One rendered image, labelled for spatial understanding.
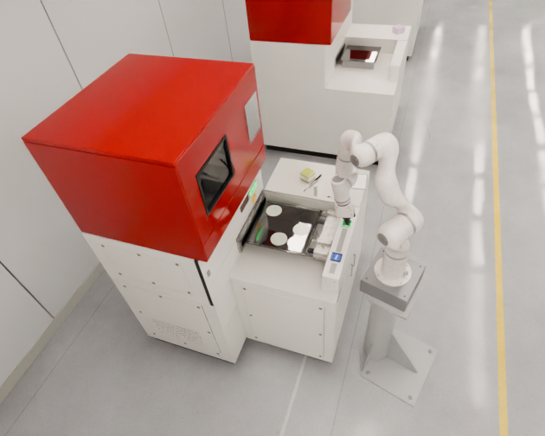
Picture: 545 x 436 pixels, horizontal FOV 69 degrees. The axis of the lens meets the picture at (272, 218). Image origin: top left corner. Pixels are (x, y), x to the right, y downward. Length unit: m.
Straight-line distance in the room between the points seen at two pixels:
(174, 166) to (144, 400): 1.93
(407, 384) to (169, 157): 2.12
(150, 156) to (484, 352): 2.52
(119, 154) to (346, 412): 2.06
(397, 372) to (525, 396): 0.77
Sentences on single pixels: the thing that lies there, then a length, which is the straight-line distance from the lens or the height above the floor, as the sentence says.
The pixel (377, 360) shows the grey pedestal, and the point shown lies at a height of 0.02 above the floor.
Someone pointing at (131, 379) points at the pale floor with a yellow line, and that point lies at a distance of 3.16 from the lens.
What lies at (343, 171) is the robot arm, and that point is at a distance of 2.01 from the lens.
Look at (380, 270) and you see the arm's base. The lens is 2.20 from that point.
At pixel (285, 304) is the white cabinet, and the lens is 2.36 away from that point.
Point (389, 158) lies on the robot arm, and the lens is 1.81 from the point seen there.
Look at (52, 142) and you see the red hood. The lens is 1.87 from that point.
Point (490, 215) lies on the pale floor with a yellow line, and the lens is 4.02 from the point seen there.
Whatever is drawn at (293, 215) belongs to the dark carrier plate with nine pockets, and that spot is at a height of 0.90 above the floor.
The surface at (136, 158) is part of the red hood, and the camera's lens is 1.60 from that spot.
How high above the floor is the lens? 2.69
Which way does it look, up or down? 46 degrees down
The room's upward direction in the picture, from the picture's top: 7 degrees counter-clockwise
